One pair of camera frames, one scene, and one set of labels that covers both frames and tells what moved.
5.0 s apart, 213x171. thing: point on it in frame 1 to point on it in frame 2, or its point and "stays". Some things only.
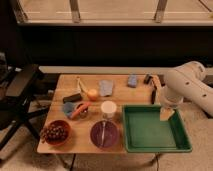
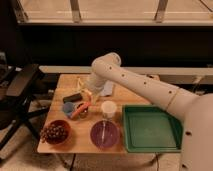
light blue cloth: (106, 87) stays
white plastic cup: (108, 108) stays
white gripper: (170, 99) to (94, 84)
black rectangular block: (72, 98) stays
